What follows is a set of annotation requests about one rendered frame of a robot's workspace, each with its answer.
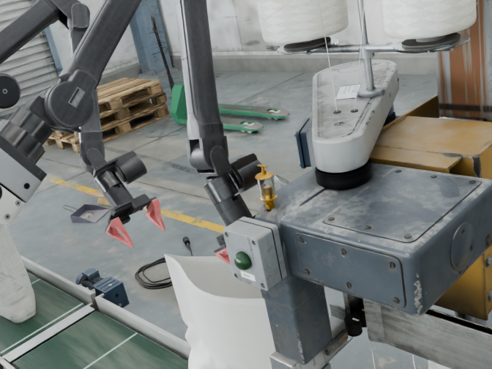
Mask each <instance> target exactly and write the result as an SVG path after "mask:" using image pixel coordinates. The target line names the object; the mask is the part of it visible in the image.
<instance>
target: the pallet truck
mask: <svg viewBox="0 0 492 369"><path fill-rule="evenodd" d="M151 18H152V24H153V27H152V28H153V31H154V33H155V36H156V38H157V43H158V45H159V48H160V52H161V55H162V58H163V62H164V65H165V68H166V72H167V74H168V80H169V84H170V87H171V91H170V95H171V112H170V113H171V115H172V117H173V118H174V120H175V122H176V123H180V124H187V103H186V96H185V84H184V82H179V83H176V84H174V80H173V78H172V77H171V74H170V70H169V68H168V64H167V61H166V58H165V54H164V51H163V47H162V45H161V41H160V38H159V35H158V33H157V32H158V30H157V27H156V24H155V20H154V15H153V14H151ZM218 106H219V110H220V113H227V114H235V115H244V116H260V117H267V118H268V119H273V118H274V119H275V120H278V119H284V118H285V116H286V115H288V114H289V112H288V111H286V110H284V109H281V108H271V107H262V106H250V105H232V104H222V103H218ZM289 115H290V114H289ZM221 119H222V120H223V129H230V130H241V131H242V132H243V133H244V132H246V131H247V132H248V133H252V132H255V131H258V129H259V128H261V127H263V128H264V126H263V125H262V124H261V123H259V122H254V121H250V120H245V119H230V118H223V117H221Z"/></svg>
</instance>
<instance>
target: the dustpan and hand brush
mask: <svg viewBox="0 0 492 369"><path fill-rule="evenodd" d="M86 194H87V195H93V196H97V197H99V198H98V201H97V204H102V205H107V206H110V204H109V203H108V201H107V200H106V199H105V197H104V196H103V194H101V193H91V192H86ZM65 206H69V207H71V208H73V209H77V210H76V211H74V210H71V209H68V208H66V207H65ZM62 207H63V208H64V209H67V210H70V211H71V212H74V213H72V214H71V215H70V218H71V221H72V222H73V223H97V222H98V221H99V220H100V219H101V218H102V217H104V216H105V215H106V214H107V213H108V212H110V211H111V209H109V208H105V207H103V206H98V205H95V204H84V205H83V206H82V207H80V208H79V209H78V208H75V207H73V206H70V205H63V206H62Z"/></svg>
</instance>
